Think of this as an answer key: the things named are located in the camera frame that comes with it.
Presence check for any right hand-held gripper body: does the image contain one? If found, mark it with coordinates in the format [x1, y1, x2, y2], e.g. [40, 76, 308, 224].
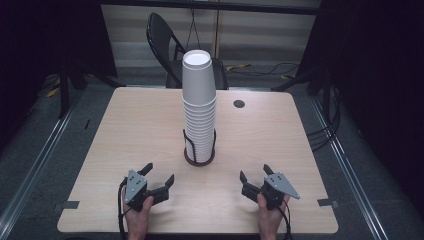
[241, 172, 301, 211]

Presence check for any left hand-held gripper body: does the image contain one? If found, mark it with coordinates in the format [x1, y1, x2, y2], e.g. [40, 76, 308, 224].
[124, 169, 170, 212]

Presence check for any black wire cup holder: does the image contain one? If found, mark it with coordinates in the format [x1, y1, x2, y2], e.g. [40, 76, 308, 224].
[182, 128, 217, 167]

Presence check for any stack of white cups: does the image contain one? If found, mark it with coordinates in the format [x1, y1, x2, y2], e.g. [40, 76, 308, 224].
[182, 96, 217, 164]

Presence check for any person's left hand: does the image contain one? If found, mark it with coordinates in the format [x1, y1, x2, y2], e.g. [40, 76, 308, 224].
[122, 195, 155, 234]

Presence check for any person's right hand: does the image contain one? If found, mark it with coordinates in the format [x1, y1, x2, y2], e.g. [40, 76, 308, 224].
[257, 194, 291, 234]

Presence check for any black metal stand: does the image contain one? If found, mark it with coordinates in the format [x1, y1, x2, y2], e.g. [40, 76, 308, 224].
[57, 62, 118, 120]
[271, 64, 333, 116]

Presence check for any yellow floor tape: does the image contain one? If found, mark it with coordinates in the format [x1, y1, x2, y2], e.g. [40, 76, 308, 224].
[225, 63, 252, 72]
[46, 79, 62, 99]

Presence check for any black folding chair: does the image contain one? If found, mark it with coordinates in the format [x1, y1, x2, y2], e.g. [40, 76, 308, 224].
[146, 12, 230, 91]

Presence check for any dark curtain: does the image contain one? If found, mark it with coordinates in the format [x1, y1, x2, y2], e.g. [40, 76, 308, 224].
[0, 0, 118, 148]
[295, 0, 424, 214]

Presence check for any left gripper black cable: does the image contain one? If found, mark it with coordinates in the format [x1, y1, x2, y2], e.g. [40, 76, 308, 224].
[116, 177, 130, 240]

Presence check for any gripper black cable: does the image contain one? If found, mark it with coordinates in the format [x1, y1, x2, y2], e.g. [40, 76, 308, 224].
[278, 199, 294, 240]
[116, 177, 130, 240]

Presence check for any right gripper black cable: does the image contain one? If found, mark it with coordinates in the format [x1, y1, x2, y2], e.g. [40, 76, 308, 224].
[278, 199, 294, 240]

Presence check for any metal floor rail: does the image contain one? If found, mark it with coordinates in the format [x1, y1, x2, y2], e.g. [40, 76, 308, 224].
[309, 95, 390, 240]
[0, 93, 84, 232]

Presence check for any bundle of black floor cables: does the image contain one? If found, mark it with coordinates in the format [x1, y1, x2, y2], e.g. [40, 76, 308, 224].
[306, 84, 342, 153]

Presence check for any thin black floor cable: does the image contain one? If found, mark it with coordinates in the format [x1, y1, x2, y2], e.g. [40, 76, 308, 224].
[229, 61, 300, 78]

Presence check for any hanging black cable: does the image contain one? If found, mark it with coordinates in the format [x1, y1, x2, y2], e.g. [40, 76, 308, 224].
[185, 8, 203, 52]

